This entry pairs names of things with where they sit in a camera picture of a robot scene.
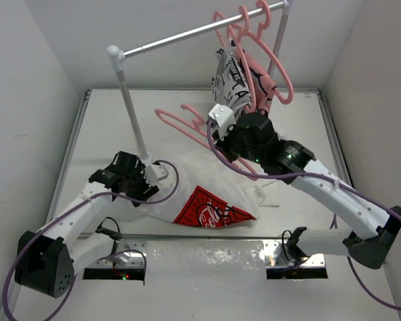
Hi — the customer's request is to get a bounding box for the pink hanger holding print shirt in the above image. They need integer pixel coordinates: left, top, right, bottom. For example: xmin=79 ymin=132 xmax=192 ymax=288
xmin=216 ymin=23 xmax=256 ymax=112

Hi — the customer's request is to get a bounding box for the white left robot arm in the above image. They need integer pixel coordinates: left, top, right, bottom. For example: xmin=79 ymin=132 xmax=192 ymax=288
xmin=14 ymin=151 xmax=168 ymax=298

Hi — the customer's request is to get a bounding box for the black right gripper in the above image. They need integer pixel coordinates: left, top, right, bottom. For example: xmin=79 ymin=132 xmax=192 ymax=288
xmin=212 ymin=120 xmax=263 ymax=164

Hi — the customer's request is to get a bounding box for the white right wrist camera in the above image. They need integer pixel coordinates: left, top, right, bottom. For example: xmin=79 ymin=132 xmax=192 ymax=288
xmin=208 ymin=104 xmax=236 ymax=140

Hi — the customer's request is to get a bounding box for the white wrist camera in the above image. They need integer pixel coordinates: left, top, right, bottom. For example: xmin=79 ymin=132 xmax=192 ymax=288
xmin=144 ymin=163 xmax=169 ymax=186
xmin=208 ymin=104 xmax=236 ymax=140

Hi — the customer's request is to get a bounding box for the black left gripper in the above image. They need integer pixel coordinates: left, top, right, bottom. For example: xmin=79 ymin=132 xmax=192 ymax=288
xmin=125 ymin=165 xmax=158 ymax=205

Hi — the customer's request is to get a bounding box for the white silver clothes rack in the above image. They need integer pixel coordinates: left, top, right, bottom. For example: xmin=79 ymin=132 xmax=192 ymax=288
xmin=107 ymin=1 xmax=284 ymax=162

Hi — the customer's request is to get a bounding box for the white red print t-shirt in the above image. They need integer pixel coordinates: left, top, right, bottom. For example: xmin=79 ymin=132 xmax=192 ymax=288
xmin=130 ymin=149 xmax=281 ymax=229

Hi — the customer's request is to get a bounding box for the pink print shirt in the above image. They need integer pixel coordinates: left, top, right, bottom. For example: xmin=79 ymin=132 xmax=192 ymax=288
xmin=243 ymin=51 xmax=277 ymax=116

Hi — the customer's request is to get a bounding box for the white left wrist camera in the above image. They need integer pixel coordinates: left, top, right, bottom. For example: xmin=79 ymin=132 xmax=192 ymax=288
xmin=144 ymin=163 xmax=169 ymax=186

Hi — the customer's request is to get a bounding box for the silver front mounting rail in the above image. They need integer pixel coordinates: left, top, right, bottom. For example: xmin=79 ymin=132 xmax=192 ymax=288
xmin=19 ymin=233 xmax=385 ymax=268

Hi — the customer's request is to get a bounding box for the black white print shirt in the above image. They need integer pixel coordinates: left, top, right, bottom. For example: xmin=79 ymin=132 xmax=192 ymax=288
xmin=212 ymin=38 xmax=255 ymax=119

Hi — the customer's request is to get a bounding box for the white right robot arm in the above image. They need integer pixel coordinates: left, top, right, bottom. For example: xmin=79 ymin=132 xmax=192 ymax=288
xmin=207 ymin=107 xmax=401 ymax=270

